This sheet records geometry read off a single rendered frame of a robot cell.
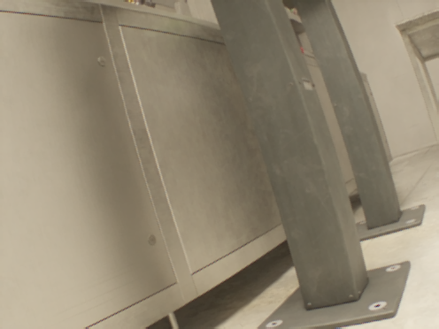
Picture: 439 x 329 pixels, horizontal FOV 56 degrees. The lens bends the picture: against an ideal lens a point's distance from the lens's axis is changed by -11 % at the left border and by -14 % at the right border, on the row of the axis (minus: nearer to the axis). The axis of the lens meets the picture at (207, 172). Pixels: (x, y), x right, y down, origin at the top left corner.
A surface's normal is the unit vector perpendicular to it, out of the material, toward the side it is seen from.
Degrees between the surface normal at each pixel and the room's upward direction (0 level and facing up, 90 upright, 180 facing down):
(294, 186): 90
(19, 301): 90
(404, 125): 90
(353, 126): 90
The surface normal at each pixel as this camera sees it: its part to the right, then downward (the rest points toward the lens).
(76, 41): 0.80, -0.26
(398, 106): -0.53, 0.13
